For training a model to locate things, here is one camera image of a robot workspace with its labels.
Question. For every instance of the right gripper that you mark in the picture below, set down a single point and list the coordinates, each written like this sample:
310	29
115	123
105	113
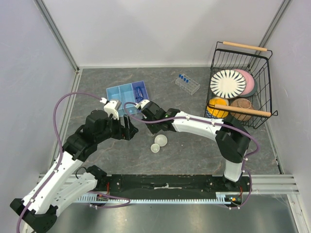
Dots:
153	130

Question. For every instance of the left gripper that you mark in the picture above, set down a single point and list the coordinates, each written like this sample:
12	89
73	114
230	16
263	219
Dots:
129	130

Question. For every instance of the blue safety glasses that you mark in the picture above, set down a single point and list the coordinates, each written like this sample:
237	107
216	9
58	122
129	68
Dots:
139	94

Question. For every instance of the blue compartment organizer box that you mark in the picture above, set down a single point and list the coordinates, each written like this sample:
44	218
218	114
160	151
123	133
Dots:
126	93

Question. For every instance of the clear test tube rack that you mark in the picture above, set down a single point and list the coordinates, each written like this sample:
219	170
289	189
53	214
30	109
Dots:
191	87

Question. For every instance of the black wire dish basket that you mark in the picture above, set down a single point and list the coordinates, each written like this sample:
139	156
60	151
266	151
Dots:
256	109

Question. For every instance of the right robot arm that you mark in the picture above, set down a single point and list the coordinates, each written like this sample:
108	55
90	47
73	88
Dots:
229	135

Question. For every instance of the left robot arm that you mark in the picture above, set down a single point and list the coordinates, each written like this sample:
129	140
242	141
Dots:
99	126

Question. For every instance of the large white dish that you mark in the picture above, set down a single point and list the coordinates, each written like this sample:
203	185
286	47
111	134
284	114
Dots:
161	140

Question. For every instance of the small white dish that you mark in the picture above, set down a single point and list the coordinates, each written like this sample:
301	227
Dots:
155	148

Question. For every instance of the yellow bowl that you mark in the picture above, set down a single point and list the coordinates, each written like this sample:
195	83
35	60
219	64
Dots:
216	113

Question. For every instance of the white blue striped plate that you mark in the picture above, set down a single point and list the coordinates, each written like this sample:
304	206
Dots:
227	84

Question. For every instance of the pink plate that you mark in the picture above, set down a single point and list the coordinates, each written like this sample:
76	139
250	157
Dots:
250	82

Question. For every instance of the dark green plate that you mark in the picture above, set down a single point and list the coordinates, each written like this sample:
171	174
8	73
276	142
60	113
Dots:
252	92

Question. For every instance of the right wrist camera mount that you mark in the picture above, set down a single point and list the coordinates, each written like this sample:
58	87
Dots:
141	104

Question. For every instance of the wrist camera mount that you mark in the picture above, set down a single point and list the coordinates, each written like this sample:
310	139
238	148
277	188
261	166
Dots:
111	107
141	104

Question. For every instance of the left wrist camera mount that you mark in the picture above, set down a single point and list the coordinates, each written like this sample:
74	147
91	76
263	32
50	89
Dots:
111	107

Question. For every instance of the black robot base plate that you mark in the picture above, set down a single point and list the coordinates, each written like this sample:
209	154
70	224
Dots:
170	186

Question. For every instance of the light blue cable duct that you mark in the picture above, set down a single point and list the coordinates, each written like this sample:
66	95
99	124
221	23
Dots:
90	198

